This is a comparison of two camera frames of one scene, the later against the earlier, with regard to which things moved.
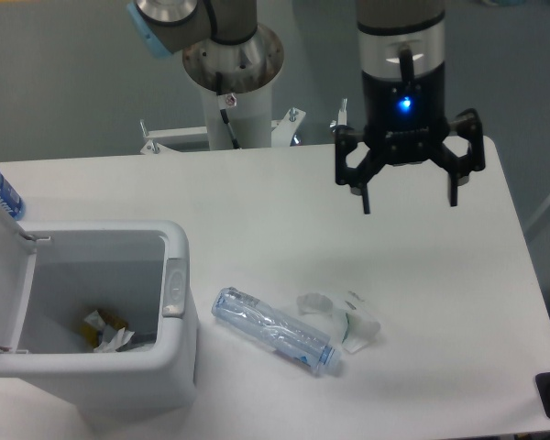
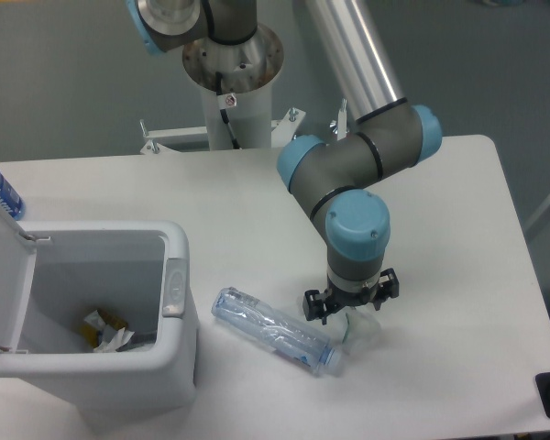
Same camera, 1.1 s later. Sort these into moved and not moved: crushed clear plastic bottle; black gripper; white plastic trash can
Moved: black gripper
Not moved: crushed clear plastic bottle; white plastic trash can
